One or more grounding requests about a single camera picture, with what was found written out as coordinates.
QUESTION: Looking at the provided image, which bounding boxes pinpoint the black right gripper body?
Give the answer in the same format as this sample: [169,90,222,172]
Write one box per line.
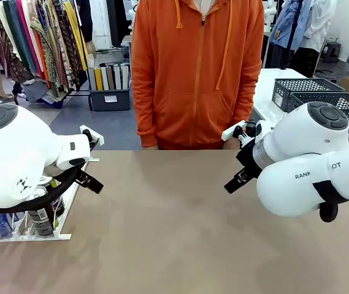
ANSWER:
[235,141,266,184]

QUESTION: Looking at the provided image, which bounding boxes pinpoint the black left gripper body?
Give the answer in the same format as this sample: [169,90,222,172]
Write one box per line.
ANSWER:
[75,167,94,187]

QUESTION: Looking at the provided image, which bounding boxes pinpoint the person's left forearm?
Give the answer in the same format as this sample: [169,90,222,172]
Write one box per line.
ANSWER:
[223,66,263,143]

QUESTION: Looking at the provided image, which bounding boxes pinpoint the person's right forearm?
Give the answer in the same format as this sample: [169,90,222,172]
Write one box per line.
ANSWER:
[132,70,159,148]

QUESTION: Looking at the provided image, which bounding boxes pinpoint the white side table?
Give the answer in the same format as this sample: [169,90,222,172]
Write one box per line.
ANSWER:
[252,68,349,138]

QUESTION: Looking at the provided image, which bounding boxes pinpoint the dark grey storage bin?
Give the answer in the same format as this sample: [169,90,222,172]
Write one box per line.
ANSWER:
[88,88,131,112]

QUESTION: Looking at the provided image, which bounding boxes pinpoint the person in orange hoodie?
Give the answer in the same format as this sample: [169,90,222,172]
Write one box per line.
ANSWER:
[131,0,266,151]

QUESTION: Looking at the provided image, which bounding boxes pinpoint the yellow sample board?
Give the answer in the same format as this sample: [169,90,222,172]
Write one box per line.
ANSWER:
[94,67,104,91]

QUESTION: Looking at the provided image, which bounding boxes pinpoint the grey fabric pile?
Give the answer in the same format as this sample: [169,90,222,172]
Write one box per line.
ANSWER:
[20,78,71,108]

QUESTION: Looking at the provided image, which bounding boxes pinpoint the white sample board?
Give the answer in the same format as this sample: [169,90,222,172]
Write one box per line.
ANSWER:
[100,66,110,91]
[120,63,130,90]

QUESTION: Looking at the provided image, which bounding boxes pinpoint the brown sample board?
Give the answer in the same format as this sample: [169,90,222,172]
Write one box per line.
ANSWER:
[105,65,115,91]

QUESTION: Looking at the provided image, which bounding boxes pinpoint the light grey sample board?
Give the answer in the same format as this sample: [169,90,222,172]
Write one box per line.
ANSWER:
[113,64,122,91]

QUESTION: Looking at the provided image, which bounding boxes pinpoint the dark skirt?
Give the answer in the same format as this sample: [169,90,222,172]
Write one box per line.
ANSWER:
[266,42,294,70]

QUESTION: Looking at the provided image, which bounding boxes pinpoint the dark camouflage trousers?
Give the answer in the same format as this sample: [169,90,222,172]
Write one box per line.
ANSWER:
[290,47,321,78]

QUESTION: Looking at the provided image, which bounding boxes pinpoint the orange hanging garment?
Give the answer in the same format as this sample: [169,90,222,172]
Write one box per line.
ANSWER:
[33,30,52,89]

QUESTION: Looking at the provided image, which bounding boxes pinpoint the brown patterned shawl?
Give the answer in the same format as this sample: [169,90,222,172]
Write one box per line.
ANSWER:
[0,17,36,83]

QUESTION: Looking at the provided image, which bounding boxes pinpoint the dark floral hanging garment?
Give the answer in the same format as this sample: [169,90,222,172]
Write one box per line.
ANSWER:
[56,0,82,89]

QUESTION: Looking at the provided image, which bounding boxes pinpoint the multicolour patterned hanging fabric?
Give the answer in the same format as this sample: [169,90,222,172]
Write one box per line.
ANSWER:
[29,0,71,92]

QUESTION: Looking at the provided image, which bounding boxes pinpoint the black stand pole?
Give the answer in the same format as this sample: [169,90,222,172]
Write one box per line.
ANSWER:
[280,0,304,70]

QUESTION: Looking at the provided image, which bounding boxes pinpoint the grey plastic stool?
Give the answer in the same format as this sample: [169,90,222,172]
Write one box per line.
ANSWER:
[320,38,343,64]

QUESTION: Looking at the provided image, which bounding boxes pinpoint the yellow hanging garment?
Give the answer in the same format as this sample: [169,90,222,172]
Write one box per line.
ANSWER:
[63,0,88,72]

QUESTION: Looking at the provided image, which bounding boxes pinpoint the white hanging shirt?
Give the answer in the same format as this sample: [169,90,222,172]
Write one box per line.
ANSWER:
[299,0,337,53]

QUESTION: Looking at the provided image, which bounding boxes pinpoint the black hanging garment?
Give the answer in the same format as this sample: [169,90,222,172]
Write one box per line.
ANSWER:
[76,0,94,43]

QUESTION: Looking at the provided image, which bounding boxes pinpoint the pink hanging garment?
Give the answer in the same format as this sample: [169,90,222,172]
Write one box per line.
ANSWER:
[16,0,40,74]

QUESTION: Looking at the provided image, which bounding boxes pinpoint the teal green hanging garment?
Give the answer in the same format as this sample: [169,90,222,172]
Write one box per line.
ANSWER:
[2,0,37,73]

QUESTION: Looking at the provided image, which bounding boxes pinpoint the cream hanging garment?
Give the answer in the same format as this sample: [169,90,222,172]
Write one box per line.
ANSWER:
[0,0,20,59]

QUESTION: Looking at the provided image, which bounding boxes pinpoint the black left arm cable sleeve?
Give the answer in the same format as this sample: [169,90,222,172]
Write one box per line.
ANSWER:
[0,167,82,214]

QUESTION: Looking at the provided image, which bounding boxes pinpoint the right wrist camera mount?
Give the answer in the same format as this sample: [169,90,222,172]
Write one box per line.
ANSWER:
[221,120,266,148]

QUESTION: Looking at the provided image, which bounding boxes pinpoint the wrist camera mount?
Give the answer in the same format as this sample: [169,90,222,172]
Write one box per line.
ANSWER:
[80,124,105,151]
[221,120,266,148]

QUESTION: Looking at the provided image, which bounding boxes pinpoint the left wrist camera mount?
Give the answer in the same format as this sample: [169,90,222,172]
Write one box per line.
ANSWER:
[80,124,105,151]

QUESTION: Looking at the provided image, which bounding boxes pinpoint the white wire can dispenser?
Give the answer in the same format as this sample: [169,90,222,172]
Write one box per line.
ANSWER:
[0,157,101,243]

